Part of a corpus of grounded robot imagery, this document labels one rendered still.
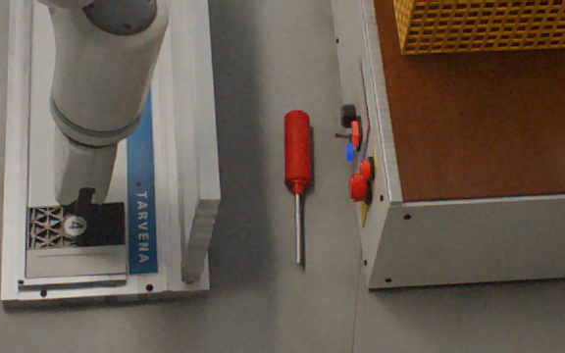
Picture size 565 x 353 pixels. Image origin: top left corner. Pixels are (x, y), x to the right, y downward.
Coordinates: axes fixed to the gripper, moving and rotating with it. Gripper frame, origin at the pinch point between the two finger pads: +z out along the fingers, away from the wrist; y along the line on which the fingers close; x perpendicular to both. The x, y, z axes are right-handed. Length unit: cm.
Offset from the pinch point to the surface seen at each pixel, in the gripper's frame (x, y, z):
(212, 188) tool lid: 9.7, 9.6, -18.9
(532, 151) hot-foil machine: 38.8, 6.5, -23.3
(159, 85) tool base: 9.1, -13.9, 0.6
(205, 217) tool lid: 9.7, 10.6, -15.5
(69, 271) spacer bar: -0.6, 8.3, 1.6
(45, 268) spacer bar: -2.9, 7.8, 2.3
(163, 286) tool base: 8.7, 10.2, 0.7
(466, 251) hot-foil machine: 36.3, 11.2, -11.7
